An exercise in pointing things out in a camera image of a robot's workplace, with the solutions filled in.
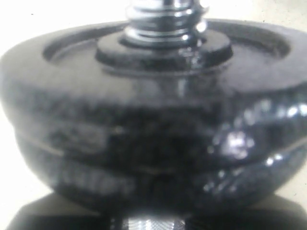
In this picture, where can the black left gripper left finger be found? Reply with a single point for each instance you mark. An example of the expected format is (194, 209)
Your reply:
(53, 212)

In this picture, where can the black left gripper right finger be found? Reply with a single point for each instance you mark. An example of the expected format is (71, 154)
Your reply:
(272, 213)

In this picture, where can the black weight plate end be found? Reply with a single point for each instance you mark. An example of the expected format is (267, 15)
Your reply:
(179, 195)

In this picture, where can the black weight plate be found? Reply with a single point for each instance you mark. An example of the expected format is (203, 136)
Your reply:
(84, 94)

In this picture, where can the chrome dumbbell bar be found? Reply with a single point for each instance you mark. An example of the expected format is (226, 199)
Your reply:
(166, 23)

